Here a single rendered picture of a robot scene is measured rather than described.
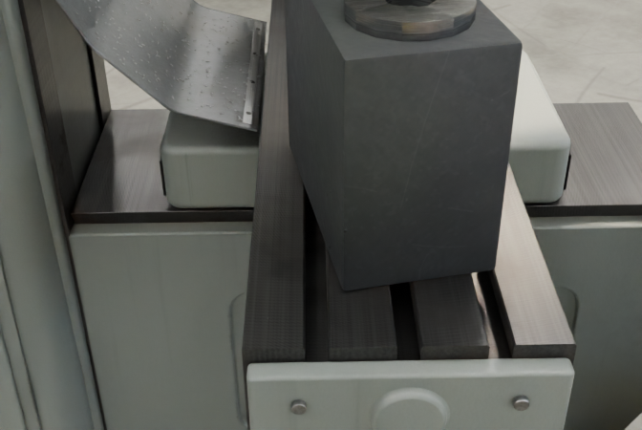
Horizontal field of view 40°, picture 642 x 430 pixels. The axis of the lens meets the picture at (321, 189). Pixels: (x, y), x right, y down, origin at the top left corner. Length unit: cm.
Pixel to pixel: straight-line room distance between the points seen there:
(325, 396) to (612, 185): 67
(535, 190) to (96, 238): 54
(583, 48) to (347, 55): 299
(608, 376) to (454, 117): 79
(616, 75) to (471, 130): 274
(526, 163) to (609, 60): 237
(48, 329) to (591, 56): 263
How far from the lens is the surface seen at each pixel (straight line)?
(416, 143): 60
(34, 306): 116
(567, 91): 319
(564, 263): 118
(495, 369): 63
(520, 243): 72
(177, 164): 108
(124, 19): 111
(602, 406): 138
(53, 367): 123
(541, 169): 111
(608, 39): 364
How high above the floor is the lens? 139
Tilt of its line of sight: 33 degrees down
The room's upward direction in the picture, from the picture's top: 1 degrees counter-clockwise
